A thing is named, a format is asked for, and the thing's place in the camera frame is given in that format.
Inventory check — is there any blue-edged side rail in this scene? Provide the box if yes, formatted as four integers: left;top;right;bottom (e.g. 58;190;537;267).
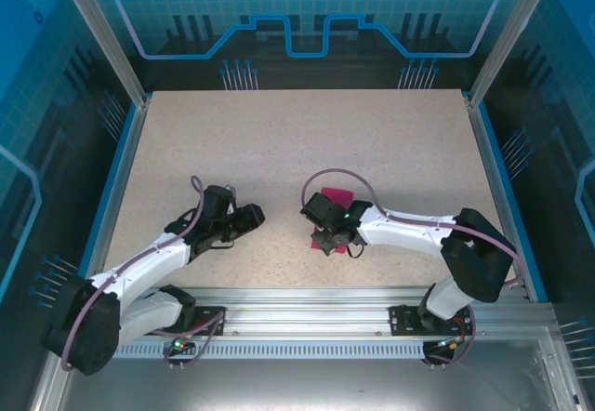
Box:
464;92;549;303
76;94;153;303

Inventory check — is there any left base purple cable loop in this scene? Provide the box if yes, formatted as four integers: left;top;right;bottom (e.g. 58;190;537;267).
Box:
151;311;230;371

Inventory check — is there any slotted white cable duct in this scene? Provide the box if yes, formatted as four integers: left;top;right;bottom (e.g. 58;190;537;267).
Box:
113;341;431;360

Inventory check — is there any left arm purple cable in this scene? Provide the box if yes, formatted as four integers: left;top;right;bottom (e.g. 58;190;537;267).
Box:
59;175;205;375

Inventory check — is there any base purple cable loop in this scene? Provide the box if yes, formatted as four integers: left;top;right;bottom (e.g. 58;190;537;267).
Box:
423;303;483;369
151;311;230;371

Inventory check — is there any metal sheet tray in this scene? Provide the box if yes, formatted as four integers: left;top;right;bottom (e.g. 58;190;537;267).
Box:
27;326;595;411

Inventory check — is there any right aluminium frame post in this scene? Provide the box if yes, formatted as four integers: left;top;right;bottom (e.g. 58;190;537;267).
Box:
467;0;549;108

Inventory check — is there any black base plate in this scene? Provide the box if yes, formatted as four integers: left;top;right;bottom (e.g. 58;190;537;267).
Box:
388;303;470;338
141;306;229;338

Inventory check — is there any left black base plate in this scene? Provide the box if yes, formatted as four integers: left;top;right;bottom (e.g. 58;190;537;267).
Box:
141;306;229;338

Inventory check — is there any left base LED connector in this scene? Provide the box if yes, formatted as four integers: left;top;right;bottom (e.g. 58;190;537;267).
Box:
169;331;194;351

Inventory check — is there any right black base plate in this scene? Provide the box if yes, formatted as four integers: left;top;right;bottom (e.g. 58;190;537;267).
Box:
388;303;470;338

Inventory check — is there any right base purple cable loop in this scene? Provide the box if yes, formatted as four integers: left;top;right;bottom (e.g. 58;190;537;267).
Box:
423;303;483;369

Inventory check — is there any right blue-edged side rail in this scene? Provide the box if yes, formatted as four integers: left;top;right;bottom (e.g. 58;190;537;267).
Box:
464;92;549;303

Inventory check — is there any left blue-edged side rail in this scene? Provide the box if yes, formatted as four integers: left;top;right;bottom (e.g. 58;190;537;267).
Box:
76;94;153;303

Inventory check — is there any aluminium mounting rail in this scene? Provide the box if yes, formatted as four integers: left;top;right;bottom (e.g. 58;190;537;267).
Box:
62;285;559;342

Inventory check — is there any left aluminium frame post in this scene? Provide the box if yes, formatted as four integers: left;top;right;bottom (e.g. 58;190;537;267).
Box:
51;0;152;108

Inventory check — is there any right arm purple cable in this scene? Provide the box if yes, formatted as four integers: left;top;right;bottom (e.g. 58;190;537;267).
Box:
300;168;522;289

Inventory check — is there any magenta cloth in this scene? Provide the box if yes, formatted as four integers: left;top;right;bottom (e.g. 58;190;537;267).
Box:
310;187;355;255

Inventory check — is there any right gripper thin black cable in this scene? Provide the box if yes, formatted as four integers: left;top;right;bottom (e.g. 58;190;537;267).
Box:
347;233;366;260

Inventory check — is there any aluminium frame post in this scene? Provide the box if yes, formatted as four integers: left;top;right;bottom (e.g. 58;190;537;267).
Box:
467;0;549;108
51;0;152;108

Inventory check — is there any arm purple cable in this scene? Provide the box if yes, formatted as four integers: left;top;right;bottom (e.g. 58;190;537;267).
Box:
59;175;205;375
300;168;522;289

